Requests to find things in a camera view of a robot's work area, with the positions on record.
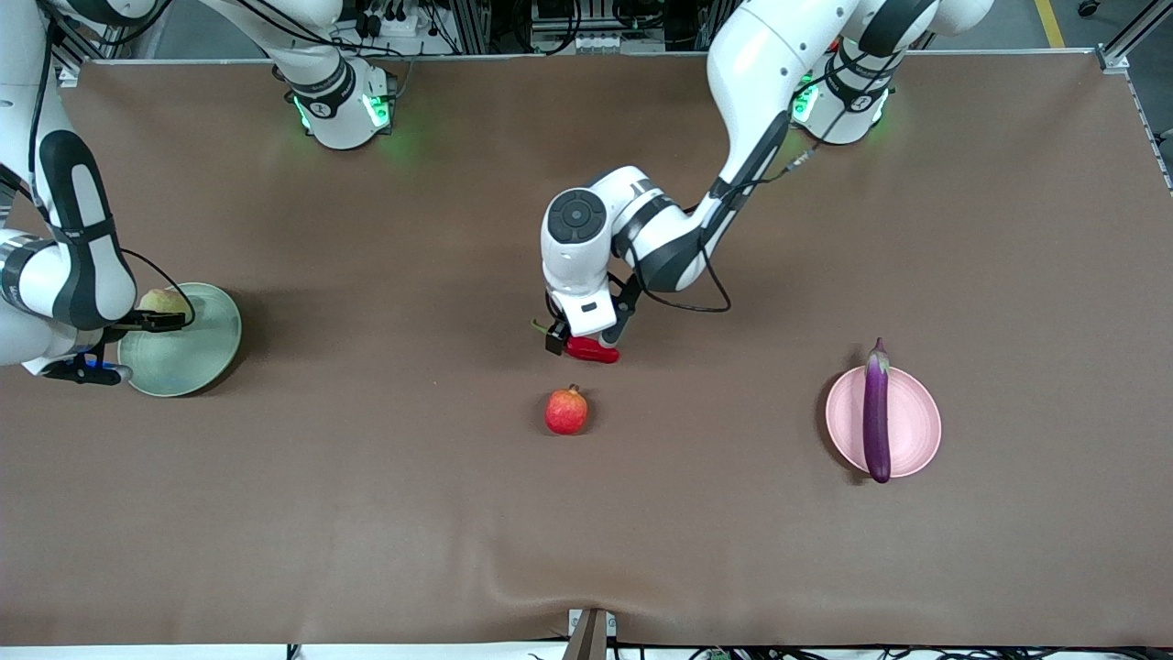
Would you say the white power strip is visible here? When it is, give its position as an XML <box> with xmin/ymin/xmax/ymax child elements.
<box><xmin>353</xmin><ymin>0</ymin><xmax>432</xmax><ymax>39</ymax></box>

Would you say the green pink apple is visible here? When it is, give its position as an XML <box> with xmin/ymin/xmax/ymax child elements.
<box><xmin>138</xmin><ymin>288</ymin><xmax>195</xmax><ymax>324</ymax></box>

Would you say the aluminium frame post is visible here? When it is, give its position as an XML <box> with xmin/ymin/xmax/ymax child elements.
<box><xmin>449</xmin><ymin>0</ymin><xmax>492</xmax><ymax>54</ymax></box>

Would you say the purple eggplant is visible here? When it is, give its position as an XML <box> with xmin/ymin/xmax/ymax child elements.
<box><xmin>862</xmin><ymin>337</ymin><xmax>893</xmax><ymax>485</ymax></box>

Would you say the red pomegranate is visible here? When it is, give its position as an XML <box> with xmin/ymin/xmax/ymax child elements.
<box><xmin>544</xmin><ymin>384</ymin><xmax>589</xmax><ymax>436</ymax></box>

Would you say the metal table edge bracket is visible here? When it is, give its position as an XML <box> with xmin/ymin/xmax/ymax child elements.
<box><xmin>566</xmin><ymin>608</ymin><xmax>618</xmax><ymax>660</ymax></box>

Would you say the light green plate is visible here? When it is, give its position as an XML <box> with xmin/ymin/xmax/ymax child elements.
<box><xmin>116</xmin><ymin>283</ymin><xmax>245</xmax><ymax>400</ymax></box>

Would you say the red chili pepper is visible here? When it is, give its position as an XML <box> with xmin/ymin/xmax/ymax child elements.
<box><xmin>532</xmin><ymin>319</ymin><xmax>621</xmax><ymax>365</ymax></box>

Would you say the pink plate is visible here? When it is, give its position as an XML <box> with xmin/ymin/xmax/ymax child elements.
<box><xmin>825</xmin><ymin>365</ymin><xmax>943</xmax><ymax>479</ymax></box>

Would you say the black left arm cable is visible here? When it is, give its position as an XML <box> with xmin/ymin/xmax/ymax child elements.
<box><xmin>632</xmin><ymin>137</ymin><xmax>821</xmax><ymax>315</ymax></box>

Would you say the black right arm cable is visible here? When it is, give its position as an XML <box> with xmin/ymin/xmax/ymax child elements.
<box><xmin>119</xmin><ymin>247</ymin><xmax>199</xmax><ymax>324</ymax></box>

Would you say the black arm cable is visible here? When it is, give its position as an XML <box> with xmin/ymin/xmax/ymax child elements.
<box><xmin>119</xmin><ymin>247</ymin><xmax>199</xmax><ymax>324</ymax></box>
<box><xmin>632</xmin><ymin>137</ymin><xmax>821</xmax><ymax>315</ymax></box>

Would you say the brown table mat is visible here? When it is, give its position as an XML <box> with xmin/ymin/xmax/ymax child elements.
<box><xmin>0</xmin><ymin>50</ymin><xmax>1173</xmax><ymax>648</ymax></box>

